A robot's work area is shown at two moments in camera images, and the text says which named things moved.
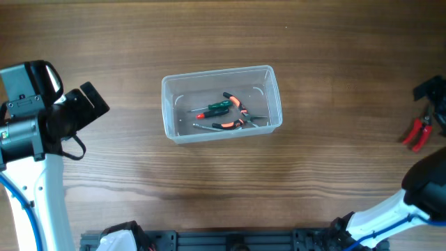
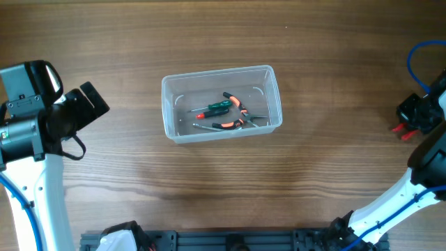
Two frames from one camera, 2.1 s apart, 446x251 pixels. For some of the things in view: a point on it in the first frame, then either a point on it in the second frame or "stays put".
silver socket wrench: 217,129 stays put
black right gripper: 428,93 -> 410,116
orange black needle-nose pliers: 229,125 stays put
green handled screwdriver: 224,104 stays put
